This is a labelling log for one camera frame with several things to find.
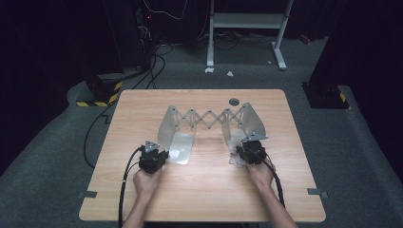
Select person's right hand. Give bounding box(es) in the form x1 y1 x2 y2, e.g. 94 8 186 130
246 158 277 192

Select thin white hanging cable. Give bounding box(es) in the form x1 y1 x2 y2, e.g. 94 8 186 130
142 0 188 22

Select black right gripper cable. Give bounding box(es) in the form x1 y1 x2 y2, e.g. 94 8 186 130
253 148 286 209

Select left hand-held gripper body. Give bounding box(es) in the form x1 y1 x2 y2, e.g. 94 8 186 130
138 140 166 175

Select white metal stand frame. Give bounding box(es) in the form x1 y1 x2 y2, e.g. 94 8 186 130
206 0 294 71

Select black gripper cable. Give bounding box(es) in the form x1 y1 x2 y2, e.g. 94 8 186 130
253 148 286 209
117 145 144 228

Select black floor cable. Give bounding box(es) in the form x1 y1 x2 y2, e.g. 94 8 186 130
83 44 175 169

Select dark equipment rack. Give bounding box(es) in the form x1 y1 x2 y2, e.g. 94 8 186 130
101 0 157 72

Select black yellow striped base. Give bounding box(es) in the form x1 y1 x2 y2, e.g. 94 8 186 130
75 74 124 108
302 83 352 110

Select grey tape strip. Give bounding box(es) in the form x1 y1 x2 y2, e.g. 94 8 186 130
78 190 98 200
306 187 329 200

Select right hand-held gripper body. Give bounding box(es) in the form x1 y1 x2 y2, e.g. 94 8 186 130
239 132 269 166

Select red floor object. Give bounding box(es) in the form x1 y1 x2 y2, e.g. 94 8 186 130
298 33 313 46

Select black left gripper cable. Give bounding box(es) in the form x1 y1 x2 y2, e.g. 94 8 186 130
117 145 144 228

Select person's left hand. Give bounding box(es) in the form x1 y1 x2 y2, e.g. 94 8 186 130
132 166 164 201

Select expandable grey metal book stand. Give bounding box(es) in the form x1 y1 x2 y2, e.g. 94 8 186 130
157 102 268 166

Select black cable bundle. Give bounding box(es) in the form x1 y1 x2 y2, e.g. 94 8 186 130
198 29 277 51

